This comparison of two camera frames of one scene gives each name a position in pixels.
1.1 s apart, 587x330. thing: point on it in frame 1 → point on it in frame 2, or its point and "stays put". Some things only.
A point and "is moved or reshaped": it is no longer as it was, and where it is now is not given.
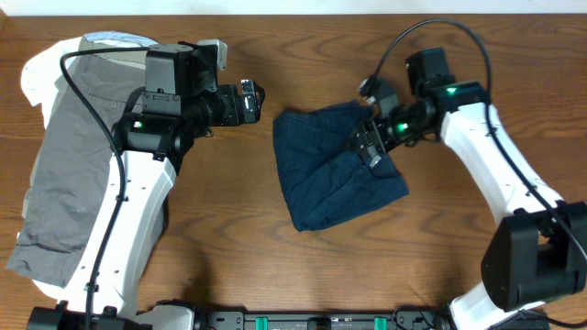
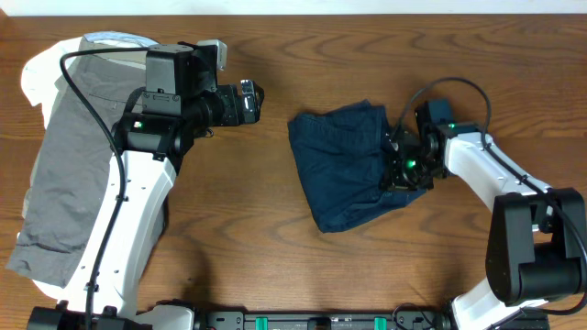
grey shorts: [71, 164] stays put
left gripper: [247, 114] stays put
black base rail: [409, 318] stays put
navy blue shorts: [325, 178] is moved or reshaped
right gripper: [373, 126] → [391, 179]
